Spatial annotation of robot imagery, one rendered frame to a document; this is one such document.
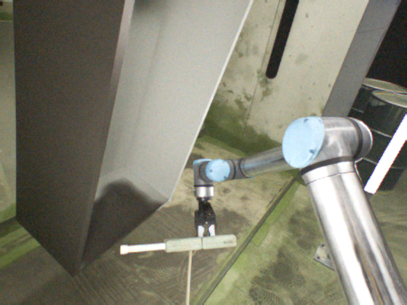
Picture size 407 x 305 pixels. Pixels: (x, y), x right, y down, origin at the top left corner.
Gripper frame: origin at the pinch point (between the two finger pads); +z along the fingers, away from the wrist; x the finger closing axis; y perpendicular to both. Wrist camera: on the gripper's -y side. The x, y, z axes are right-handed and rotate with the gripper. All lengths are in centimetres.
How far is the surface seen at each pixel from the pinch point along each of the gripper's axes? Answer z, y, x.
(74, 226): -14, -21, 50
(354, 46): -127, 50, -136
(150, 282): 26, 42, 21
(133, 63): -78, -6, 31
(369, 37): -130, 41, -141
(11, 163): -42, 66, 98
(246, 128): -81, 144, -87
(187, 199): -14, 98, -13
